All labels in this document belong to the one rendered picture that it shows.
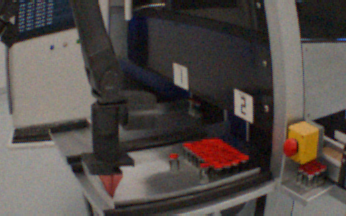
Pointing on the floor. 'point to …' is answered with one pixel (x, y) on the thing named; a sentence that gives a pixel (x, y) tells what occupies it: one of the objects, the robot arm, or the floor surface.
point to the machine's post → (284, 97)
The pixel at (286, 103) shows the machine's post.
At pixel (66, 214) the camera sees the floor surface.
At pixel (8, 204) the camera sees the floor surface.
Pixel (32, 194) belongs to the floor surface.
